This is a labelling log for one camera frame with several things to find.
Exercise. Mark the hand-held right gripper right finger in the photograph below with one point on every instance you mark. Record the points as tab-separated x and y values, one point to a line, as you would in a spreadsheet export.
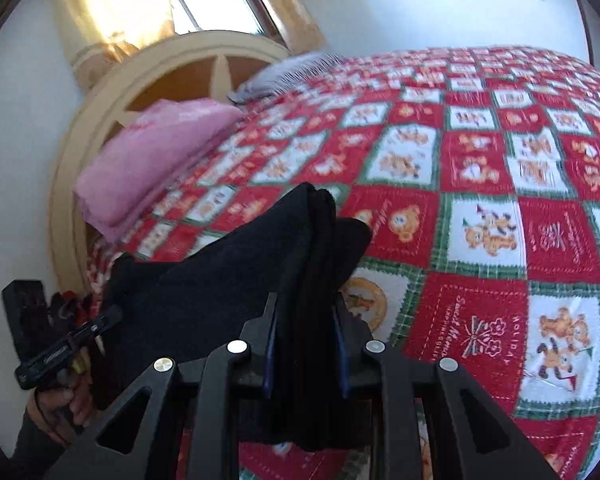
341	355

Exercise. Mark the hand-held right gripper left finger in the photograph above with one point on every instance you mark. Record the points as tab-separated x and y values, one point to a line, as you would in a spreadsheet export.
271	355

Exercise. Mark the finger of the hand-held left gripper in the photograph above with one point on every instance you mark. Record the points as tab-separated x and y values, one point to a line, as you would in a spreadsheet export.
102	320

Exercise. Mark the black pants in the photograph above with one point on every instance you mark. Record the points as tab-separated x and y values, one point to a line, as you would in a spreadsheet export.
205	285

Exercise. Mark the person's left forearm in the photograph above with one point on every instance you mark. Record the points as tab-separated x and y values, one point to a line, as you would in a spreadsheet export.
35	450

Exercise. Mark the person's left hand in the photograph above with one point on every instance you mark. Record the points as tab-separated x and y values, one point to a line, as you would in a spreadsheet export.
75	400

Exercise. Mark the red black cloth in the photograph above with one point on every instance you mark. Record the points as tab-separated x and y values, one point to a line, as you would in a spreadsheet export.
67	307

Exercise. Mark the black box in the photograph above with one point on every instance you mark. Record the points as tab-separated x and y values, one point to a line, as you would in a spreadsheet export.
25	310

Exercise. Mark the pink folded blanket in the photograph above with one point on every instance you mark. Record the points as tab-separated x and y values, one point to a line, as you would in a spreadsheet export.
155	160

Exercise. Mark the cream wooden headboard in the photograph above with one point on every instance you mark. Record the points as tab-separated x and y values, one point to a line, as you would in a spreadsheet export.
100	110

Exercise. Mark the red checkered printed blanket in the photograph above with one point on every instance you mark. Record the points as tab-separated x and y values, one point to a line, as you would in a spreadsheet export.
480	160

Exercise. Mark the grey pillow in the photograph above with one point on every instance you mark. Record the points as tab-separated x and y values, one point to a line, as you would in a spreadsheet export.
285	72

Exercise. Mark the yellow curtain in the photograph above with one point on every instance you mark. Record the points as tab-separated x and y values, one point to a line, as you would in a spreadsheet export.
105	10

